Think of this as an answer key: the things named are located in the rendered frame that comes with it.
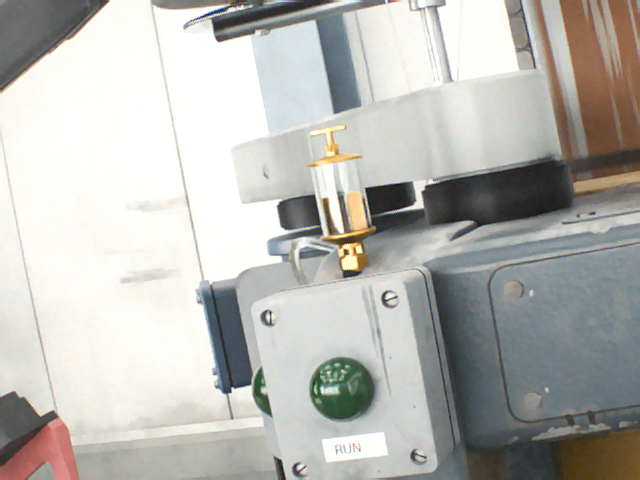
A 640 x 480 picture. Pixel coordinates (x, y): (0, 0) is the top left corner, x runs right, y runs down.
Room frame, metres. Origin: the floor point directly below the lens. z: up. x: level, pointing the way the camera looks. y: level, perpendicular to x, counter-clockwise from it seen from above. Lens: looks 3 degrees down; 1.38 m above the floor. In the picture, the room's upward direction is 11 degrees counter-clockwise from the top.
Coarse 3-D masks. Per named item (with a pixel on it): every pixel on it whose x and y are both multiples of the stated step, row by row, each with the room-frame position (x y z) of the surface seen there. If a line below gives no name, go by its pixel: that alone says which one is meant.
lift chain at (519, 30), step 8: (504, 0) 1.16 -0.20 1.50; (512, 0) 1.15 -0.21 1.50; (520, 0) 1.16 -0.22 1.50; (512, 8) 1.15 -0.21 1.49; (520, 8) 1.15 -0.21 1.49; (512, 16) 1.16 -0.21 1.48; (520, 16) 1.15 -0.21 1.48; (512, 24) 1.15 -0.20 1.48; (520, 24) 1.15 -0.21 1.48; (512, 32) 1.15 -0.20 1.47; (520, 32) 1.15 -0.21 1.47; (528, 32) 1.17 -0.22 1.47; (512, 40) 1.16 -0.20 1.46; (520, 40) 1.15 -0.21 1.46; (528, 40) 1.15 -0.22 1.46; (520, 48) 1.15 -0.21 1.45; (528, 48) 1.15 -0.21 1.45; (520, 56) 1.15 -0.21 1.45; (528, 56) 1.15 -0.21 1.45; (520, 64) 1.15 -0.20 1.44; (528, 64) 1.15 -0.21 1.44
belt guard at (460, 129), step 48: (432, 96) 0.74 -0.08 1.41; (480, 96) 0.73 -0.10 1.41; (528, 96) 0.74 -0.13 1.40; (240, 144) 1.11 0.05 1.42; (288, 144) 0.99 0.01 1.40; (384, 144) 0.81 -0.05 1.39; (432, 144) 0.75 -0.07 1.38; (480, 144) 0.73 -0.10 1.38; (528, 144) 0.73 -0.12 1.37; (240, 192) 1.13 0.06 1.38; (288, 192) 1.01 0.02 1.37
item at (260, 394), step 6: (258, 366) 0.63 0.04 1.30; (258, 372) 0.62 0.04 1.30; (258, 378) 0.62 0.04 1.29; (252, 384) 0.62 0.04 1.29; (258, 384) 0.62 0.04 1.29; (264, 384) 0.61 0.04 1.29; (252, 390) 0.62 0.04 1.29; (258, 390) 0.62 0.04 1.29; (264, 390) 0.61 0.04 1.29; (258, 396) 0.62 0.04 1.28; (264, 396) 0.61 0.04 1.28; (258, 402) 0.62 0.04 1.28; (264, 402) 0.61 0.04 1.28; (258, 408) 0.62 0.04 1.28; (264, 408) 0.62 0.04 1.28; (270, 408) 0.61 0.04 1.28; (270, 414) 0.62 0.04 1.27
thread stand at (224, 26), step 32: (256, 0) 0.97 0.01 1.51; (288, 0) 0.96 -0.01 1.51; (320, 0) 0.99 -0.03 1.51; (352, 0) 0.98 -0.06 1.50; (384, 0) 0.97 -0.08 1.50; (416, 0) 0.96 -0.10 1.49; (192, 32) 1.03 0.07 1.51; (224, 32) 1.01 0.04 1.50; (256, 32) 1.01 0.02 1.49; (448, 64) 0.97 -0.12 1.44
